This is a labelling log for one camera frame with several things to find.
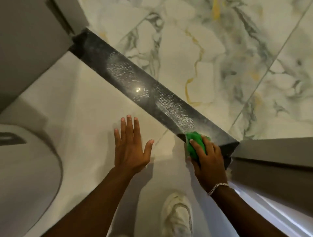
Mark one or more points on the green scrubbing sponge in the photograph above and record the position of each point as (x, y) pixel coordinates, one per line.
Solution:
(194, 136)

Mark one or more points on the white toilet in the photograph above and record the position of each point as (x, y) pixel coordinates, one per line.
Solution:
(27, 185)

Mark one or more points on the grey door frame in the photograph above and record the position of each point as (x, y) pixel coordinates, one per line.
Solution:
(29, 44)
(273, 166)

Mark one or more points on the black stone threshold strip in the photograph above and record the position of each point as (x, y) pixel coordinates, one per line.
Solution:
(146, 90)

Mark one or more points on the person's left hand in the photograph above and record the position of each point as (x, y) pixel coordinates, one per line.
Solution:
(129, 153)

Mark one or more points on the white sneaker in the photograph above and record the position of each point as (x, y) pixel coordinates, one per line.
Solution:
(177, 214)

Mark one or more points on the person's left forearm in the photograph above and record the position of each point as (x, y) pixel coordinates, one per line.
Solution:
(97, 205)

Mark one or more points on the person's left thumb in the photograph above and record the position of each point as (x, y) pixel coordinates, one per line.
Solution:
(149, 149)

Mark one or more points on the person's right thumb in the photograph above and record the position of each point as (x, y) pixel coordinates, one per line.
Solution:
(192, 161)

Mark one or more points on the person's right hand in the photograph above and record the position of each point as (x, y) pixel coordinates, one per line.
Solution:
(211, 166)

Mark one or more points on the person's left little finger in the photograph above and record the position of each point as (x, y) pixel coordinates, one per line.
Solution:
(117, 138)

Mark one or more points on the person's left middle finger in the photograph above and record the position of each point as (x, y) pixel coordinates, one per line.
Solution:
(130, 129)

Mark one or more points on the white door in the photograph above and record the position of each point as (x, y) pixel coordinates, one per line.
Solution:
(281, 217)

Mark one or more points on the person's right forearm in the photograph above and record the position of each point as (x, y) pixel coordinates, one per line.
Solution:
(242, 214)

